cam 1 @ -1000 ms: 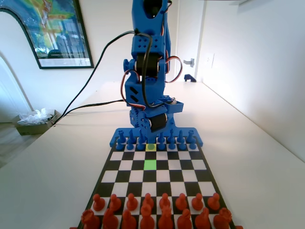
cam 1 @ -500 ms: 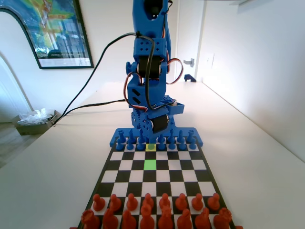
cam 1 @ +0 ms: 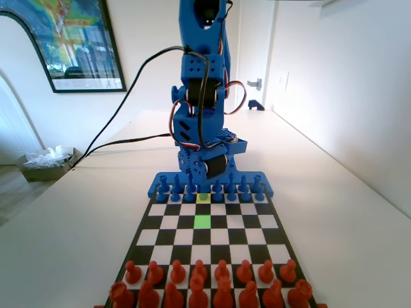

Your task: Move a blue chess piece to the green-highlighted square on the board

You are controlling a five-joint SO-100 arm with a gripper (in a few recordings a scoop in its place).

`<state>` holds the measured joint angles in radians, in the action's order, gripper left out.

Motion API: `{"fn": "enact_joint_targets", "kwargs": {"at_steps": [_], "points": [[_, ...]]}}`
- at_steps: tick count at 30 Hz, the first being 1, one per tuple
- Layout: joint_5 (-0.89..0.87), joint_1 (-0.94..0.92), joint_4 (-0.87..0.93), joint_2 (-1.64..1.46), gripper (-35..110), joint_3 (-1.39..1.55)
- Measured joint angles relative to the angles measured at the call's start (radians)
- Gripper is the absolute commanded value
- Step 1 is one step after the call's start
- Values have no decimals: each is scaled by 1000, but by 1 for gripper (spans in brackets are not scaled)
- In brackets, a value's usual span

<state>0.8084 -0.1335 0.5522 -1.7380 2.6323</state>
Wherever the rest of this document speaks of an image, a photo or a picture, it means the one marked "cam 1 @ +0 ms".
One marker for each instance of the cardboard box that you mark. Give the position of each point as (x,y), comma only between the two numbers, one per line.
(41,174)

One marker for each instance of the red queen chess piece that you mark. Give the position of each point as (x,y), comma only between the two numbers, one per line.
(223,295)

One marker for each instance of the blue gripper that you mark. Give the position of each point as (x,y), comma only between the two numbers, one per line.
(216,169)

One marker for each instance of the red knight chess piece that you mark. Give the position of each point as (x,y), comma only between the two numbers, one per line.
(147,295)
(273,295)

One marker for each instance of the red chess pawn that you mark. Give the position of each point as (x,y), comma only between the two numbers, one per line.
(199,269)
(155,272)
(221,271)
(288,271)
(132,272)
(177,272)
(244,272)
(266,272)

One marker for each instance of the group of blue chess pieces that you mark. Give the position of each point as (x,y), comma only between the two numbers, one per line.
(170,176)

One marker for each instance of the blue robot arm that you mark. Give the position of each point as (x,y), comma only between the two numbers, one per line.
(199,32)

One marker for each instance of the red chess pieces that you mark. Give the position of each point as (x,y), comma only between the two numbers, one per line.
(322,305)

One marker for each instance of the white door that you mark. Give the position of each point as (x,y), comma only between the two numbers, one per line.
(257,48)

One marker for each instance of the blue wrist camera housing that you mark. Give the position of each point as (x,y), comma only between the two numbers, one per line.
(237,147)

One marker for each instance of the black framed poster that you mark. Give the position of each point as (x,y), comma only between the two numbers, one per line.
(80,48)

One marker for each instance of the blue chess rook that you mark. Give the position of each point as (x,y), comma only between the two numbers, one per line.
(163,183)
(256,183)

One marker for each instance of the black and white chessboard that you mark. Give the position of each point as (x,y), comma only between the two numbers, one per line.
(244,237)

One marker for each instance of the red king chess piece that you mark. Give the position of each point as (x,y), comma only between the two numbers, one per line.
(197,293)

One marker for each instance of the red rook chess piece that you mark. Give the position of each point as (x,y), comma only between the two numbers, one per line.
(300,293)
(121,295)

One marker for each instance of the blue bishop chess piece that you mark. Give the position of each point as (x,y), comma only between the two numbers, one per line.
(230,182)
(190,186)

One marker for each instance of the clear plastic wrap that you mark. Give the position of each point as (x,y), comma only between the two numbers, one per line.
(48,157)

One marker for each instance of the blue table clamp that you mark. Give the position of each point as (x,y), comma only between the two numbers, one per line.
(255,104)

